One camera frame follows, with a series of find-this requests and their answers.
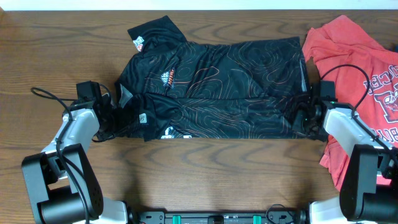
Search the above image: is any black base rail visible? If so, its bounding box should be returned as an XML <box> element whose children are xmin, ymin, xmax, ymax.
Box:
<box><xmin>127</xmin><ymin>204</ymin><xmax>310</xmax><ymax>224</ymax></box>

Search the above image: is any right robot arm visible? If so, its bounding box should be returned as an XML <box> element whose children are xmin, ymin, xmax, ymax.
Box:
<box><xmin>292</xmin><ymin>98</ymin><xmax>397</xmax><ymax>223</ymax></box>

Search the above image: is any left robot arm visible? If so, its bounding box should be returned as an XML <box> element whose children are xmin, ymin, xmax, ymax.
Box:
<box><xmin>21</xmin><ymin>93</ymin><xmax>130</xmax><ymax>224</ymax></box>

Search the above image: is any red printed t-shirt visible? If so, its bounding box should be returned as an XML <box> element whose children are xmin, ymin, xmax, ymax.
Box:
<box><xmin>301</xmin><ymin>14</ymin><xmax>398</xmax><ymax>191</ymax></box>

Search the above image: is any black orange-patterned jersey shirt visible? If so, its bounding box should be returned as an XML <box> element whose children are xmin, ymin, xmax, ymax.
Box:
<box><xmin>116</xmin><ymin>16</ymin><xmax>308</xmax><ymax>141</ymax></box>

